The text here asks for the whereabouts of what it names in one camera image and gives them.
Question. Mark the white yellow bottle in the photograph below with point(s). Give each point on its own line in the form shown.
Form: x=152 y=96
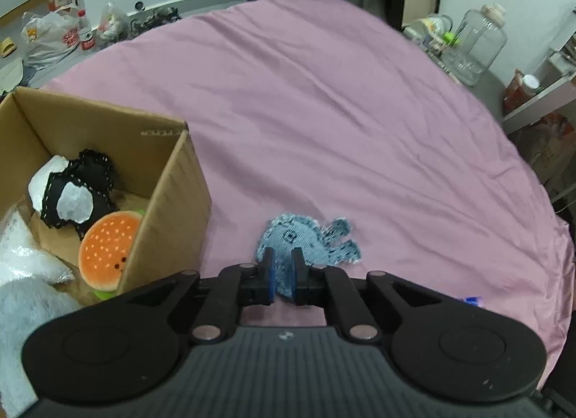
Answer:
x=423 y=28

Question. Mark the blue denim soft toy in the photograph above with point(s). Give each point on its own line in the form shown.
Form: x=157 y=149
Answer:
x=310 y=238

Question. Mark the white soft pad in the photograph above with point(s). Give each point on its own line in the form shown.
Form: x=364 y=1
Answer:
x=42 y=179

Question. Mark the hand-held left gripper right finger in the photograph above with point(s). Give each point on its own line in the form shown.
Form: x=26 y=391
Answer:
x=297 y=274

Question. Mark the grey fluffy plush toy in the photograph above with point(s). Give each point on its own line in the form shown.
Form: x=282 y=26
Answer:
x=27 y=323

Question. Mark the white cloth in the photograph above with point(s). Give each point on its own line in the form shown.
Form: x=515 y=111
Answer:
x=11 y=76

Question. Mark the white desk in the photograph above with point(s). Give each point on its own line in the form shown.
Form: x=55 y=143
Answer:
x=540 y=98

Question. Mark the clear plastic bag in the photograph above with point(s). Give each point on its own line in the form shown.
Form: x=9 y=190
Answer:
x=110 y=24

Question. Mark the clear bag of white stuffing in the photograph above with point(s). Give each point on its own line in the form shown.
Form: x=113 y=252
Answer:
x=22 y=256

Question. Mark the pink bed sheet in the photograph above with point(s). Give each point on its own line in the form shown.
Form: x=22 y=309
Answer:
x=337 y=107

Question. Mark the jar with white lid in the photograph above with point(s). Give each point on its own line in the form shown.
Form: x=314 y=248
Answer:
x=524 y=89

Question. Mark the black stitched plush white patch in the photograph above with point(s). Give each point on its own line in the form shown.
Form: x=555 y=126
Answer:
x=90 y=184

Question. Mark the brown cardboard box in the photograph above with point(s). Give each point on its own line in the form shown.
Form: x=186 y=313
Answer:
x=171 y=202

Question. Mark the water bottle red label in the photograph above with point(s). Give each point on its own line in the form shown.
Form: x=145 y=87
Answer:
x=85 y=33

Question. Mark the yellow slipper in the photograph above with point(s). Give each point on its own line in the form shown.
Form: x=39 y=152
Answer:
x=6 y=46

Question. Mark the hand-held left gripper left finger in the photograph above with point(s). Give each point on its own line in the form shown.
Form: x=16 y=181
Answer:
x=269 y=274

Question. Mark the orange burger plush toy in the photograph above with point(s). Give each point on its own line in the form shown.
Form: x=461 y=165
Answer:
x=112 y=247

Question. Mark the white plastic bag red print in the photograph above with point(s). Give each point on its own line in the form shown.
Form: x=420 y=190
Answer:
x=49 y=37

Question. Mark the large clear water jug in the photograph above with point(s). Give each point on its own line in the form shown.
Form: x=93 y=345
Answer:
x=477 y=44

